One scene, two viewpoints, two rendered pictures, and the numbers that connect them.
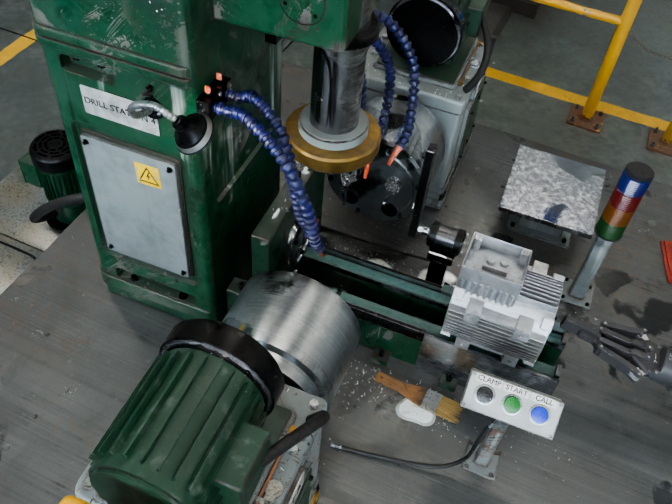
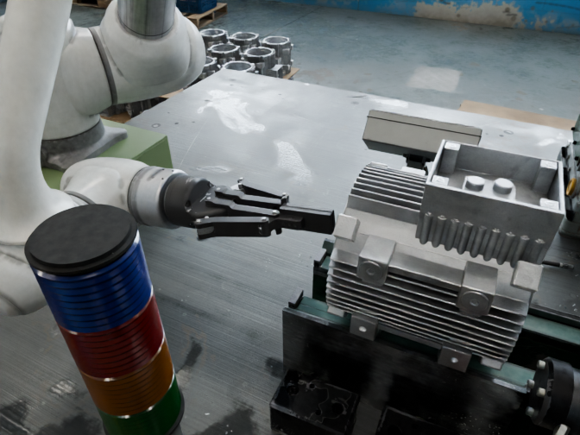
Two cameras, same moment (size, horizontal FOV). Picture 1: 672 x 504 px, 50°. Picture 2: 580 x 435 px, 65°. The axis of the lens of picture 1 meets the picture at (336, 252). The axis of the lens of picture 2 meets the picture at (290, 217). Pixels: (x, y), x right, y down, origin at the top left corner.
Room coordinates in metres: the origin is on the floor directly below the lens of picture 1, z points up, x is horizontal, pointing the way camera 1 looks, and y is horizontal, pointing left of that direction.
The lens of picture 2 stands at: (1.35, -0.47, 1.38)
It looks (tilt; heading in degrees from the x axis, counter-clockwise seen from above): 37 degrees down; 187
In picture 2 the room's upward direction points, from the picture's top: straight up
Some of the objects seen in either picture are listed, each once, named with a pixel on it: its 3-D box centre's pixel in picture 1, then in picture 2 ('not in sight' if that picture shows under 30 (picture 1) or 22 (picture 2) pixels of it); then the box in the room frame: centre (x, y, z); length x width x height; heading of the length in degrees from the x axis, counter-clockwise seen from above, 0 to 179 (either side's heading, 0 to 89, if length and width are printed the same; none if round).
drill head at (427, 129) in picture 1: (390, 150); not in sight; (1.35, -0.11, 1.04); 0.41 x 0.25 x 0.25; 163
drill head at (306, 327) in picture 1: (271, 371); not in sight; (0.70, 0.09, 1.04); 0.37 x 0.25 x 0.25; 163
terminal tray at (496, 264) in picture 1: (493, 269); (487, 201); (0.94, -0.32, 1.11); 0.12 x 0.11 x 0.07; 73
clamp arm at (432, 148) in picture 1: (422, 193); not in sight; (1.13, -0.17, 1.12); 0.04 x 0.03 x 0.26; 73
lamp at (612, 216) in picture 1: (619, 210); (127, 361); (1.16, -0.61, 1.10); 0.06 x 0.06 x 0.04
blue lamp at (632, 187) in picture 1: (634, 180); (94, 270); (1.16, -0.61, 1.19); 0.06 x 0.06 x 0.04
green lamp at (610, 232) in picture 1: (611, 224); (139, 395); (1.16, -0.61, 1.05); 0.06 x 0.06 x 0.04
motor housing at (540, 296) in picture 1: (501, 305); (431, 258); (0.93, -0.35, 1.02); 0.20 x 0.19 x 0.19; 73
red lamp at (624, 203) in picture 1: (626, 196); (112, 319); (1.16, -0.61, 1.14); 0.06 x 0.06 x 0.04
